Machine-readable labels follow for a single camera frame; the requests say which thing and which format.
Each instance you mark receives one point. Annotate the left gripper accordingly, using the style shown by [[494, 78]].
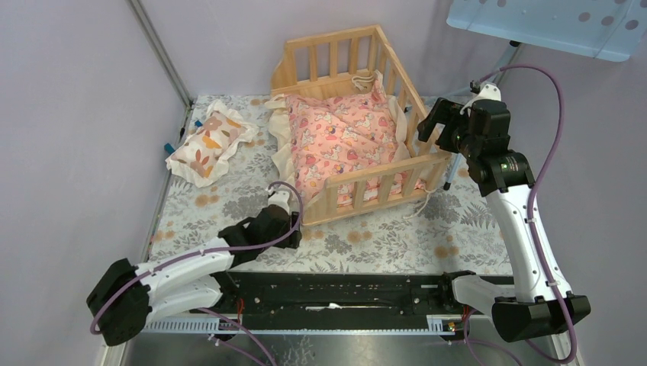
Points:
[[291, 233]]

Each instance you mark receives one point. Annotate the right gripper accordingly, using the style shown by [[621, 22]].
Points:
[[445, 113]]

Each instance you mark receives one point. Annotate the pink patterned bed cushion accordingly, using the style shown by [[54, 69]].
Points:
[[320, 138]]

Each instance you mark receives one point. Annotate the wooden pet bed frame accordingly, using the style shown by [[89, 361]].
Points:
[[322, 67]]

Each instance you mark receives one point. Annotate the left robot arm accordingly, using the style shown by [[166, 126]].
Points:
[[129, 297]]

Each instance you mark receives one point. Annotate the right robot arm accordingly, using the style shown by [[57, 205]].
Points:
[[542, 302]]

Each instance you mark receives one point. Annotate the floral small pillow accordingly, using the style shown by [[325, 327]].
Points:
[[204, 158]]

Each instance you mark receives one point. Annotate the floral table mat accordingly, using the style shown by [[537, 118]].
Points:
[[449, 231]]

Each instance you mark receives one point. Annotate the blue toy item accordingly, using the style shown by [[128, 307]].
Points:
[[184, 136]]

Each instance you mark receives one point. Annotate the light blue perforated panel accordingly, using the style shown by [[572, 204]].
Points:
[[604, 29]]

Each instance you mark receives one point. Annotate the grey diagonal pole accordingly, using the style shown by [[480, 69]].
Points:
[[149, 31]]

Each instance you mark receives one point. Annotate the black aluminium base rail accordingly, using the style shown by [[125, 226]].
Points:
[[341, 302]]

